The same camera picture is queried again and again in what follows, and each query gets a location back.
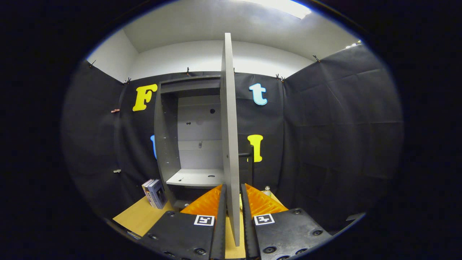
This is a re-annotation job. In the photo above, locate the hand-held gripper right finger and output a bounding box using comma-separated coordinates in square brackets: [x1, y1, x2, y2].
[240, 183, 332, 260]

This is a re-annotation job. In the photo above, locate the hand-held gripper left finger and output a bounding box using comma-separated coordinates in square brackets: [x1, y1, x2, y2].
[139, 183, 227, 260]

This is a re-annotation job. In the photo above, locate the grey shoe cabinet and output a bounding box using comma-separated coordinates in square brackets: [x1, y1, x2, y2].
[154, 75, 226, 210]

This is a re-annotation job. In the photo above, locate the white book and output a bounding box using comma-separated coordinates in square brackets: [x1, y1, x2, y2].
[141, 179, 156, 208]

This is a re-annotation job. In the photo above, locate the black backdrop cloth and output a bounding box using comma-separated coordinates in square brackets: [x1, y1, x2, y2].
[61, 43, 403, 231]

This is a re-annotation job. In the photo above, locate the long ceiling light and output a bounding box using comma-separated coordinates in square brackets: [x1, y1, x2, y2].
[249, 0, 311, 19]

